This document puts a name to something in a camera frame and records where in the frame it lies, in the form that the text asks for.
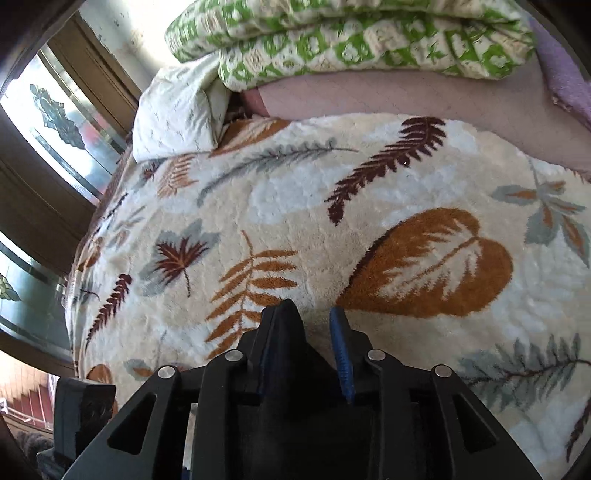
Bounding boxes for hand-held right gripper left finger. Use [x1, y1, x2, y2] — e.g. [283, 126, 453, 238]
[62, 305, 279, 480]

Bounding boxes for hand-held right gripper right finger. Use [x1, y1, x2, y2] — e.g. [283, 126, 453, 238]
[329, 306, 544, 480]

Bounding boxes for black pants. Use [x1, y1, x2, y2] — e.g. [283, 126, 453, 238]
[182, 298, 439, 480]

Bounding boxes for leaf print fleece blanket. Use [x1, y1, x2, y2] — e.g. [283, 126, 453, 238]
[67, 113, 591, 480]

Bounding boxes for pink bed sheet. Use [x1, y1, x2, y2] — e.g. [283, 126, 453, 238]
[240, 60, 591, 182]

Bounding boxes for white pillow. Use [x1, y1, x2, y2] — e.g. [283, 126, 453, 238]
[131, 60, 232, 162]

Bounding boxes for decorated glass window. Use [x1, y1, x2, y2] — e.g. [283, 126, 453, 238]
[0, 13, 145, 374]

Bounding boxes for green patterned folded quilt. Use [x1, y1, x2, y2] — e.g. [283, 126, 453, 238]
[165, 0, 539, 91]

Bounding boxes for purple flowered blanket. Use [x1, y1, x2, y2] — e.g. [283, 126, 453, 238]
[530, 18, 591, 116]

